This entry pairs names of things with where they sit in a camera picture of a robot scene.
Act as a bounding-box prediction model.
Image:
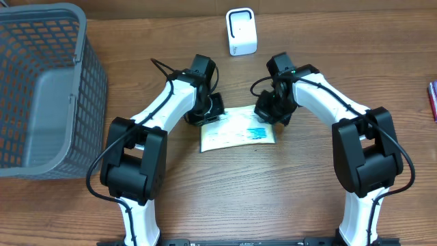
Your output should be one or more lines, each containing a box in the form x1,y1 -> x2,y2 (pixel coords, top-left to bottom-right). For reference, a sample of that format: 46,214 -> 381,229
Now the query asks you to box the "grey plastic shopping basket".
1,3 -> 107,180

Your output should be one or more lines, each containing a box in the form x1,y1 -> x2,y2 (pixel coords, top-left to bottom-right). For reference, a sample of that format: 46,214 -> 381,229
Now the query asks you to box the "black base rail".
158,237 -> 402,246

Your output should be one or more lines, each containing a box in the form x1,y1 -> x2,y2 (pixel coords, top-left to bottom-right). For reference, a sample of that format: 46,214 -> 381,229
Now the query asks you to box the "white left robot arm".
97,54 -> 224,245

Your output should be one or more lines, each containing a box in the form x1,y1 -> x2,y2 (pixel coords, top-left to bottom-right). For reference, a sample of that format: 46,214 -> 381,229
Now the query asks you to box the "white barcode scanner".
225,8 -> 257,56

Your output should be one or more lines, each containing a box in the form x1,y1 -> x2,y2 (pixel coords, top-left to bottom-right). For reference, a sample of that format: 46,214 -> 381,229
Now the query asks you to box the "red purple pad pack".
427,81 -> 437,122

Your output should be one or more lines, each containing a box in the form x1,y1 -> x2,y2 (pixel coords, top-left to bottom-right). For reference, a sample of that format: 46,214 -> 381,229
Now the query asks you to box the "yellow snack packet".
200,105 -> 276,152

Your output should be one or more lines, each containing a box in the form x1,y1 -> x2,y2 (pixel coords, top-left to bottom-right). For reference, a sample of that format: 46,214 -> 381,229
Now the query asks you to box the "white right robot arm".
255,53 -> 404,245

